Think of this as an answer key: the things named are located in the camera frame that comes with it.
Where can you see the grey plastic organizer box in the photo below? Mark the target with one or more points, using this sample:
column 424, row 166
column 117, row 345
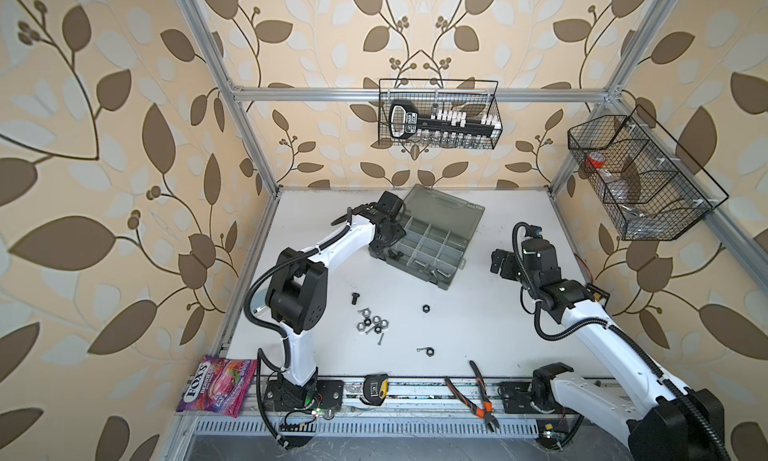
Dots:
column 439, row 228

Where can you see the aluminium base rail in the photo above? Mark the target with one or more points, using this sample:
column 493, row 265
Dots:
column 413, row 408

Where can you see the black wire basket back wall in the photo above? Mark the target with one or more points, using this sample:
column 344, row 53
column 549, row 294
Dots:
column 473, row 96

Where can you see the black wire basket right wall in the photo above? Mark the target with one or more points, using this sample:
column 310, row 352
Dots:
column 652, row 187

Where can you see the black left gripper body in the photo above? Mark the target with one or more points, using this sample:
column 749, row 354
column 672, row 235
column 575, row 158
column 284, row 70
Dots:
column 394, row 233

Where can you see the pile of silver nuts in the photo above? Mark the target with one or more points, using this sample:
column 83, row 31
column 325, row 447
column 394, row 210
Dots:
column 370, row 323

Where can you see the silver hex nut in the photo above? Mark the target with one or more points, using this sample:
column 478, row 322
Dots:
column 429, row 351

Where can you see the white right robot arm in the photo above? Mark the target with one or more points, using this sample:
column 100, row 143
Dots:
column 660, row 417

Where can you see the black wire basket wall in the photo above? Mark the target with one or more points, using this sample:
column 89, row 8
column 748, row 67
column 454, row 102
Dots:
column 473, row 96
column 652, row 187

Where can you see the socket set on rail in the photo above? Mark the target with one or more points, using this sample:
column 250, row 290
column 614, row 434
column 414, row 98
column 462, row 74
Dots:
column 405, row 121

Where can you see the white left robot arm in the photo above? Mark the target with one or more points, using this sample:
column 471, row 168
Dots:
column 291, row 297

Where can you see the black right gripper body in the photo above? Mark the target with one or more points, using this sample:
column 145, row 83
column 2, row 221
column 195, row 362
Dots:
column 527, row 281

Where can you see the yellow black tape measure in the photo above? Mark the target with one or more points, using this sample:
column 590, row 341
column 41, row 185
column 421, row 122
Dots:
column 375, row 389

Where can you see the pink candy bag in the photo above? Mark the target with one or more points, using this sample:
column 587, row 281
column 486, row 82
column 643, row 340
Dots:
column 219, row 386

